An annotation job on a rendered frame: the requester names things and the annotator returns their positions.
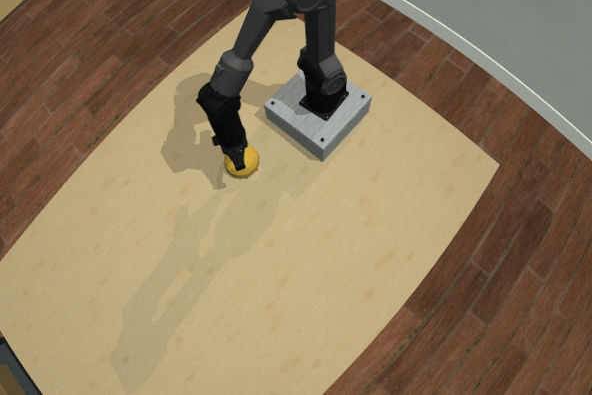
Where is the brass dome bell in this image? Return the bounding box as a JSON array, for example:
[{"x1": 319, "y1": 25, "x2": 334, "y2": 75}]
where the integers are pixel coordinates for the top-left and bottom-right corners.
[{"x1": 224, "y1": 144, "x2": 260, "y2": 178}]

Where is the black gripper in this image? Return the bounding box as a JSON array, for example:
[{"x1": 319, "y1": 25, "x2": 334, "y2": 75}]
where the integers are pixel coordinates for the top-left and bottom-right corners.
[{"x1": 212, "y1": 122, "x2": 248, "y2": 171}]

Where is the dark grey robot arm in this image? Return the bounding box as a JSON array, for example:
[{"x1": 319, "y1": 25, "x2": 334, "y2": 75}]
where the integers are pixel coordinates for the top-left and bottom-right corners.
[{"x1": 196, "y1": 0, "x2": 349, "y2": 138}]

